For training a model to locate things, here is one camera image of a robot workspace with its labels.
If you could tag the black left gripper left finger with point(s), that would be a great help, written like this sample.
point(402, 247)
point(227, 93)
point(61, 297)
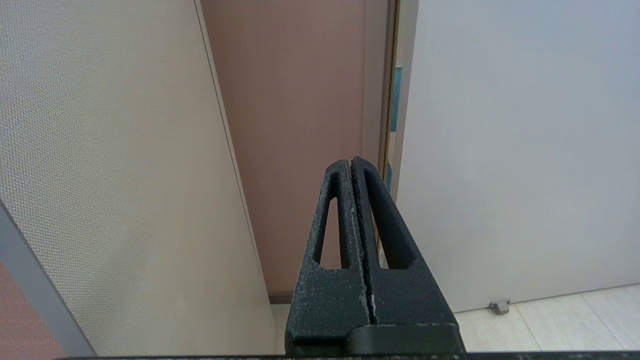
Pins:
point(325, 300)

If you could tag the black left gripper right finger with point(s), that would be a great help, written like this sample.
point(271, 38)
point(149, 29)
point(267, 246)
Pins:
point(410, 295)

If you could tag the small metal floor door stop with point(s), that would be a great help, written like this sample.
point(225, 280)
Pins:
point(500, 306)

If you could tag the dark baseboard strip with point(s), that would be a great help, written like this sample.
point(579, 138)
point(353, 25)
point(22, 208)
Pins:
point(281, 298)

